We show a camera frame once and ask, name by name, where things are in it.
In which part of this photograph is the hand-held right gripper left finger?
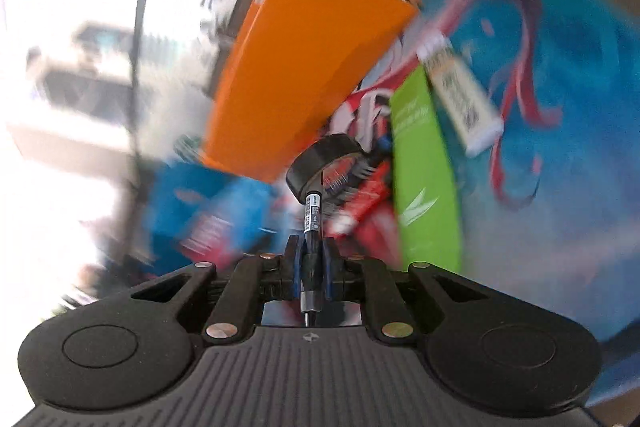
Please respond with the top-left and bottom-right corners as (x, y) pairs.
(129, 234), (307, 349)

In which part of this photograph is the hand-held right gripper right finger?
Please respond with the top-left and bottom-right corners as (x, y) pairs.
(320, 236), (506, 349)

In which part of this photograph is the black pen with white label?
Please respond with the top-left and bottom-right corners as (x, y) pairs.
(299, 191), (326, 329)

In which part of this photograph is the red tube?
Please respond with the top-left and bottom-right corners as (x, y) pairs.
(325, 157), (396, 238)

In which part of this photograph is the orange cardboard box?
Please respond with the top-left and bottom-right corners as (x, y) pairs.
(200, 0), (422, 185)

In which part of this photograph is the small white barcode box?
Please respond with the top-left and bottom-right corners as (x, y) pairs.
(417, 36), (505, 158)

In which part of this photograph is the black tape roll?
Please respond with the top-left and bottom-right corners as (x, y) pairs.
(285, 133), (368, 198)

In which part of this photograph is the blue box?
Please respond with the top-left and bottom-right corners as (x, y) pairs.
(147, 164), (281, 273)

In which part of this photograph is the green flat box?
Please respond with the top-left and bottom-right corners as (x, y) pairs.
(389, 68), (462, 275)

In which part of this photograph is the blue and red printed mat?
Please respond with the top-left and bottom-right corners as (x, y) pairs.
(240, 0), (640, 408)

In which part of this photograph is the black partition frame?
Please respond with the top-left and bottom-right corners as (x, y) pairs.
(127, 0), (171, 188)

